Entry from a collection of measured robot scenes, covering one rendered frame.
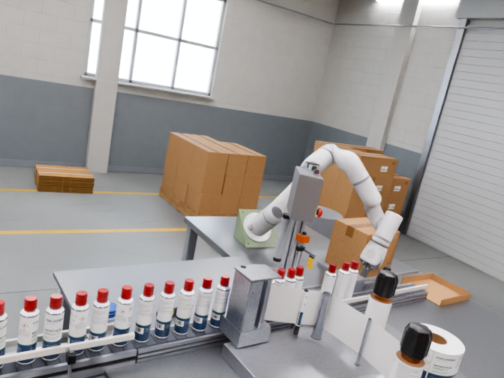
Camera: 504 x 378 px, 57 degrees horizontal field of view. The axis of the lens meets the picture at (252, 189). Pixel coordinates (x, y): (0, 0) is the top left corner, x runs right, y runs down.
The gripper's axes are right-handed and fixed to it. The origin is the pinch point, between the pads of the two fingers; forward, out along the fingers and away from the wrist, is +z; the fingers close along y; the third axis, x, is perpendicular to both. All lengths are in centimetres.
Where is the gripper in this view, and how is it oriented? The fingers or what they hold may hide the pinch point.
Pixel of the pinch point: (364, 272)
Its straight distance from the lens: 228.4
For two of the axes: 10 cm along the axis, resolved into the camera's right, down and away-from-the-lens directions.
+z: -4.6, 8.9, 0.1
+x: 6.9, 3.5, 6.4
